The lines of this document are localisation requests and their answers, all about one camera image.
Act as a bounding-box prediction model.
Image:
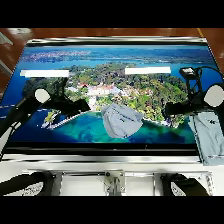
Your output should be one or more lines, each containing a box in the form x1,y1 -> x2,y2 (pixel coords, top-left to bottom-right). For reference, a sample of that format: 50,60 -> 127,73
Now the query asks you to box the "black cable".
198,65 -> 224,78

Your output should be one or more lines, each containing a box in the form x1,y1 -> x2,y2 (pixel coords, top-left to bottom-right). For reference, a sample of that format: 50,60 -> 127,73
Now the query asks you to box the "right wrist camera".
178,66 -> 202,101

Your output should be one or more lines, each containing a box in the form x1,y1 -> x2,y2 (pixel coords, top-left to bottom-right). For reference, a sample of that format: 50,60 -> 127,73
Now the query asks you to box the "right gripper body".
164,99 -> 195,118

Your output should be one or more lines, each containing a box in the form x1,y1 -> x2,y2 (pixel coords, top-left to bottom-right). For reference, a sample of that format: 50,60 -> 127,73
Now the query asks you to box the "crumpled grey shirt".
100,102 -> 145,140

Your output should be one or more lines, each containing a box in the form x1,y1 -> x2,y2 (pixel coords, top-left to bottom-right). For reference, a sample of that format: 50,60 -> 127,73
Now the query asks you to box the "silver frame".
0,35 -> 222,197

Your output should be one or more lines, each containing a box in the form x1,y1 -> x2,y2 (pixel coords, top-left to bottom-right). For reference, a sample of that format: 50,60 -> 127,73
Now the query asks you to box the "folded grey shirt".
187,110 -> 224,167

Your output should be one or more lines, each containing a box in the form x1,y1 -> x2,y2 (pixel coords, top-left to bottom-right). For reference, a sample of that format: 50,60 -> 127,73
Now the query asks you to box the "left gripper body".
63,98 -> 92,117

